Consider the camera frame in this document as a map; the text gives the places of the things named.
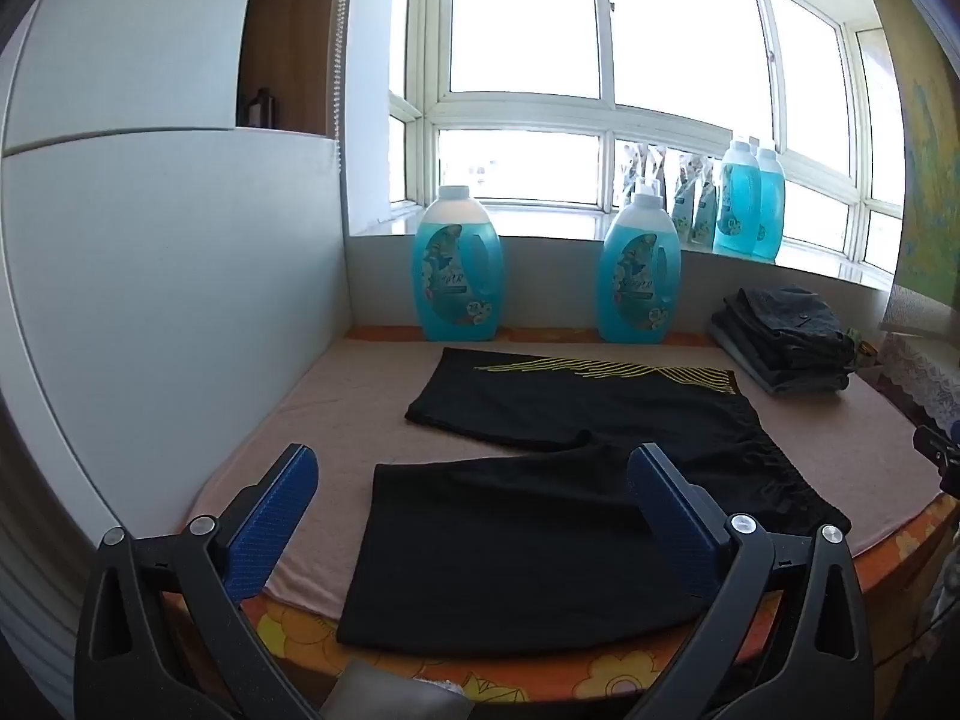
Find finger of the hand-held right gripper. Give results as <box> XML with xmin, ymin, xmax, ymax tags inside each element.
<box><xmin>913</xmin><ymin>424</ymin><xmax>960</xmax><ymax>477</ymax></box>

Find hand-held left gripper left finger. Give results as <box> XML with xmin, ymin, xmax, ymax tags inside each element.
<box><xmin>73</xmin><ymin>444</ymin><xmax>323</xmax><ymax>720</ymax></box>

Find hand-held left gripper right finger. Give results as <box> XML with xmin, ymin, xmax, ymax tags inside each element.
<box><xmin>626</xmin><ymin>442</ymin><xmax>875</xmax><ymax>720</ymax></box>

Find black pants with yellow stripes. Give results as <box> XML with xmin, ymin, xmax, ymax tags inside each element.
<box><xmin>335</xmin><ymin>346</ymin><xmax>852</xmax><ymax>653</ymax></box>

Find stack of folded dark pants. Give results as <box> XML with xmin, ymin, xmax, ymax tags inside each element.
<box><xmin>709</xmin><ymin>285</ymin><xmax>860</xmax><ymax>396</ymax></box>

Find white lace cloth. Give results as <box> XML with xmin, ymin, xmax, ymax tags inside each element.
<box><xmin>877</xmin><ymin>330</ymin><xmax>960</xmax><ymax>428</ymax></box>

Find beige blanket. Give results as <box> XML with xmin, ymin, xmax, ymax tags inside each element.
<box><xmin>184</xmin><ymin>337</ymin><xmax>953</xmax><ymax>620</ymax></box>

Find blue detergent bottle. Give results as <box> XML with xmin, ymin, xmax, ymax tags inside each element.
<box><xmin>410</xmin><ymin>185</ymin><xmax>503</xmax><ymax>342</ymax></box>
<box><xmin>752</xmin><ymin>141</ymin><xmax>787</xmax><ymax>263</ymax></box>
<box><xmin>712</xmin><ymin>139</ymin><xmax>766</xmax><ymax>256</ymax></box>
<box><xmin>596</xmin><ymin>191</ymin><xmax>682</xmax><ymax>344</ymax></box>

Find white wardrobe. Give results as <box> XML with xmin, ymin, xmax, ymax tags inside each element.
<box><xmin>0</xmin><ymin>0</ymin><xmax>350</xmax><ymax>720</ymax></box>

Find teal refill pouch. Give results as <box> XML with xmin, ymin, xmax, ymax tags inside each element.
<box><xmin>694</xmin><ymin>157</ymin><xmax>719</xmax><ymax>247</ymax></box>
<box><xmin>673</xmin><ymin>154</ymin><xmax>697</xmax><ymax>242</ymax></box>
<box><xmin>642</xmin><ymin>146</ymin><xmax>670</xmax><ymax>196</ymax></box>
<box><xmin>619</xmin><ymin>142</ymin><xmax>644</xmax><ymax>200</ymax></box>

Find white windowsill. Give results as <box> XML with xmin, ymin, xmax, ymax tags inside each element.
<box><xmin>367</xmin><ymin>202</ymin><xmax>901</xmax><ymax>290</ymax></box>

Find wooden shelf niche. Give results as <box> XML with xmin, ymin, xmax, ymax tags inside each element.
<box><xmin>236</xmin><ymin>0</ymin><xmax>338</xmax><ymax>140</ymax></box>

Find yellow green wall poster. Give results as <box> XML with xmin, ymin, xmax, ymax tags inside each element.
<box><xmin>892</xmin><ymin>52</ymin><xmax>960</xmax><ymax>301</ymax></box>

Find white window frame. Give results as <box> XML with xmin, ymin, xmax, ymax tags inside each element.
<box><xmin>386</xmin><ymin>0</ymin><xmax>912</xmax><ymax>278</ymax></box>

